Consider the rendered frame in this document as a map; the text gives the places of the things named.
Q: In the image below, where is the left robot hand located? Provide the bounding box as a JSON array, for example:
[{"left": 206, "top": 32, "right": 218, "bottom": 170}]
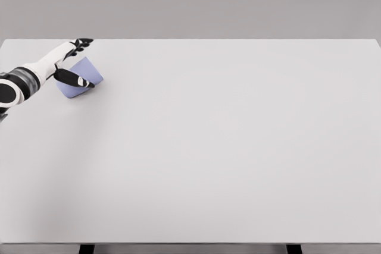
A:
[{"left": 38, "top": 37, "right": 96, "bottom": 89}]

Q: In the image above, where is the light blue cup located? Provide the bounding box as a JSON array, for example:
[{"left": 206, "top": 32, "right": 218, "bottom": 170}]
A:
[{"left": 55, "top": 56, "right": 105, "bottom": 99}]

